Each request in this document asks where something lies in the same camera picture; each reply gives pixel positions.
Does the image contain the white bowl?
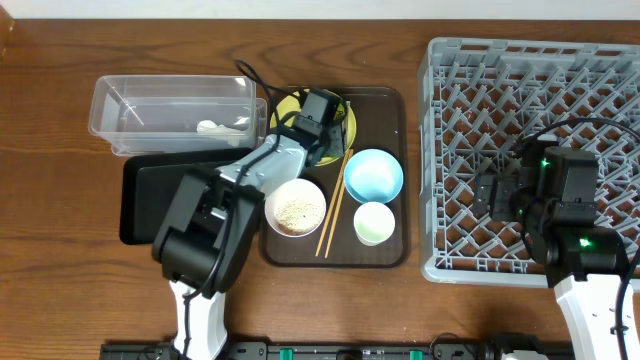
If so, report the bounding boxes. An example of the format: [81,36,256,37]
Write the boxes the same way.
[264,178,327,237]

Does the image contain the left wooden chopstick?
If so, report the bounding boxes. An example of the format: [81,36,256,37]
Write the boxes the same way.
[315,149,353,257]

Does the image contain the yellow plate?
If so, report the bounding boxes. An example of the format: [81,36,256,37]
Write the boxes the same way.
[276,88,357,167]

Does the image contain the wooden chopstick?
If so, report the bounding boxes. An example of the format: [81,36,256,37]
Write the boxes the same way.
[324,166,346,259]
[315,149,353,257]

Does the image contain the light blue bowl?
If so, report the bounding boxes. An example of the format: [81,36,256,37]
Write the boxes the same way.
[344,148,404,204]

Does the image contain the right wooden chopstick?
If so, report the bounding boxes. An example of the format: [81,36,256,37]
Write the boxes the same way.
[324,166,346,259]

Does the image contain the white tissue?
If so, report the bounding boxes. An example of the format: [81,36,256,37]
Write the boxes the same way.
[196,119,250,136]

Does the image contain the brown serving tray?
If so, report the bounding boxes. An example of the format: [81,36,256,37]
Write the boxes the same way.
[259,86,411,268]

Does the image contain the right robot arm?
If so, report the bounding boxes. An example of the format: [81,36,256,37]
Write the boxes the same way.
[474,163,639,359]

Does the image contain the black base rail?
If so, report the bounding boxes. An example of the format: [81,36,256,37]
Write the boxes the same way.
[98,340,576,360]

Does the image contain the white cup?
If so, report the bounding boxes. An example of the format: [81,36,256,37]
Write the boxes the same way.
[353,202,395,246]

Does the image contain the black plastic bin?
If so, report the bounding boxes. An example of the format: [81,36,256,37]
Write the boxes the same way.
[119,148,251,245]

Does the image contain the rice grains food waste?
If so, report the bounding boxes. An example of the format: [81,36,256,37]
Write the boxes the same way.
[274,200,324,235]

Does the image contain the clear plastic bin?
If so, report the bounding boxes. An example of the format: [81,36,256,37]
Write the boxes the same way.
[88,75,268,156]

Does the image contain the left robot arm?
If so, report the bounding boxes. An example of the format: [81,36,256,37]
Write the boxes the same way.
[152,125,309,359]

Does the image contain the grey dishwasher rack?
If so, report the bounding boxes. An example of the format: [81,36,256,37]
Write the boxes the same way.
[417,38,639,288]

